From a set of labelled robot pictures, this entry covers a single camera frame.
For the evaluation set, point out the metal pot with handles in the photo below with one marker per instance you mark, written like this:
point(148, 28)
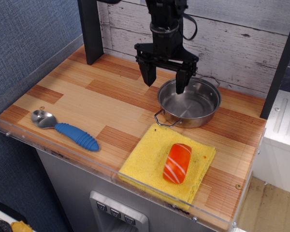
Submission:
point(193, 108)

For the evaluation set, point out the yellow folded cloth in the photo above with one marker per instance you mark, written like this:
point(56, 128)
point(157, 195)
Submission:
point(144, 167)

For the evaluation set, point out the blue handled metal spoon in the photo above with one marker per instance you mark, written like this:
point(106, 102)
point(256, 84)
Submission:
point(45, 120)

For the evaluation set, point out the grey toy fridge cabinet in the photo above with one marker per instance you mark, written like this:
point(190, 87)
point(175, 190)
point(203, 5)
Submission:
point(74, 181)

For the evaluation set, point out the silver dispenser button panel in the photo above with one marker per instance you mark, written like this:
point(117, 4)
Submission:
point(113, 216)

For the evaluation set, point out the clear acrylic guard rail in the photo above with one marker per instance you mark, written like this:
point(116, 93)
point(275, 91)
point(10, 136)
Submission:
point(109, 101)

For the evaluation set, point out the white toy appliance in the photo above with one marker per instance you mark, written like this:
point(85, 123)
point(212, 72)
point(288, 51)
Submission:
point(272, 162)

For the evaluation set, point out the dark right frame post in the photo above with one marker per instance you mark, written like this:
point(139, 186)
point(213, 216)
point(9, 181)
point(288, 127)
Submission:
point(277, 80)

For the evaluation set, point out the orange salmon sushi toy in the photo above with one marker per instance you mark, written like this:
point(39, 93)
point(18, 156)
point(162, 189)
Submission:
point(177, 163)

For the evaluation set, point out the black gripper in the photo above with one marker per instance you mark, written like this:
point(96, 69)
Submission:
point(166, 52)

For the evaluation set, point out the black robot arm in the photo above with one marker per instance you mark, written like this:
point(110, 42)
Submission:
point(169, 26)

